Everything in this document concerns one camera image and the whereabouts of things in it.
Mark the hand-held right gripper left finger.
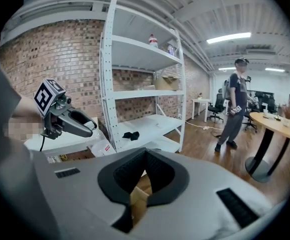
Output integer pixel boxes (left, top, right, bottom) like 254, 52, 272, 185
32, 147, 146, 240

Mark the white power strip with cable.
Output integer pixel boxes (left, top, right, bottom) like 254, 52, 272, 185
184, 120, 223, 132

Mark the white table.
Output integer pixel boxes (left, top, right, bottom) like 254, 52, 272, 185
23, 131, 116, 158

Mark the white office desk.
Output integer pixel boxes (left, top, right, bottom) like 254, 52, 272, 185
191, 98, 212, 123

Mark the round wooden table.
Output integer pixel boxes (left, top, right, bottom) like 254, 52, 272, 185
244, 111, 290, 184

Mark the person's black shirt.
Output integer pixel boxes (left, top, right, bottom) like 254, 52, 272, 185
0, 50, 23, 145

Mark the small black case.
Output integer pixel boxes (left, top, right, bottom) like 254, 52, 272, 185
121, 131, 140, 142

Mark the white bottle red cap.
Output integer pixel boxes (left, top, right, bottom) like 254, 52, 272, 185
148, 33, 160, 47

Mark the white-capped plastic bottle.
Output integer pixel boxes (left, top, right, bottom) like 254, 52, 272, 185
86, 127, 117, 158

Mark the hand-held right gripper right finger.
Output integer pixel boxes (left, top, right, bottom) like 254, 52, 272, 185
134, 147, 286, 240

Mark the brown cardboard box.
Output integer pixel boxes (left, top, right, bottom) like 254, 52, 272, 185
129, 170, 153, 227

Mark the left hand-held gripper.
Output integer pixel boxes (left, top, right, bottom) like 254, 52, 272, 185
33, 78, 98, 140

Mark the white metal shelf rack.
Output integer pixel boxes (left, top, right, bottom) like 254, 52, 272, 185
99, 0, 187, 155

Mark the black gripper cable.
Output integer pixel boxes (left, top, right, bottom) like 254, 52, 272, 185
39, 135, 47, 153

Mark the person's left forearm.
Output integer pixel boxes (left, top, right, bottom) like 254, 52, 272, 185
3, 95, 46, 142

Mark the dried plant in pot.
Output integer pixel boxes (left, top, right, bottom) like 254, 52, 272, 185
282, 105, 290, 128

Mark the flapped cardboard carton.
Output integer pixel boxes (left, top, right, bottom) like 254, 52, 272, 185
154, 75, 180, 92

